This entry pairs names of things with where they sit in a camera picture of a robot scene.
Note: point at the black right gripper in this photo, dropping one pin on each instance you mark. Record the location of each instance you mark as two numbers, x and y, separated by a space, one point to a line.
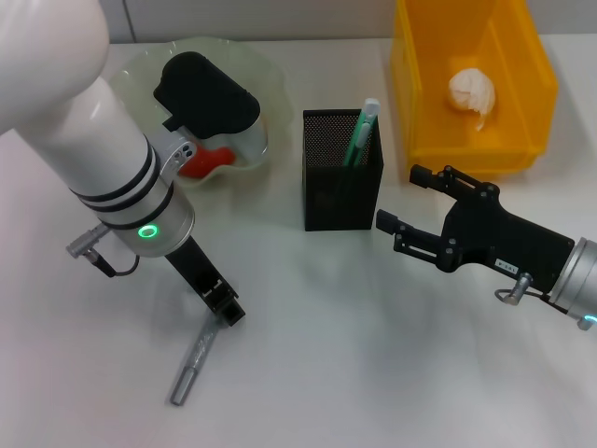
503 238

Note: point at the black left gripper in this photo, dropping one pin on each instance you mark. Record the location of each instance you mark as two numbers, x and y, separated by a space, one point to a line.
196 270

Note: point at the silver grey pen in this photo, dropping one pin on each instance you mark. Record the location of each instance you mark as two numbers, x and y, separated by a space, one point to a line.
196 359

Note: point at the mint green pen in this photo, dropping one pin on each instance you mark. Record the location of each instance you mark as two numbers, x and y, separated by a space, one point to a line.
361 135

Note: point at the white paper ball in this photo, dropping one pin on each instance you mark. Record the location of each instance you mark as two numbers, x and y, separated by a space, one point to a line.
471 91

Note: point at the orange fruit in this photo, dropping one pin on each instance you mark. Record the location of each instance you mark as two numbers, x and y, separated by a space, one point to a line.
205 163

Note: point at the black mesh pen holder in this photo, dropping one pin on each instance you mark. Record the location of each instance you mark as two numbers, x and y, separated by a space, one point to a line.
340 200

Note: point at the pale green glass fruit plate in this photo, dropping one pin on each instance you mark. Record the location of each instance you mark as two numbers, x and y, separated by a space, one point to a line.
261 70

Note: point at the yellow plastic bin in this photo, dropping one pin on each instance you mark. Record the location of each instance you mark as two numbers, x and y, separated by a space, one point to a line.
420 154

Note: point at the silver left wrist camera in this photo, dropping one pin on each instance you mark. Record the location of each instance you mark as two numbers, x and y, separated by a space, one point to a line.
210 98

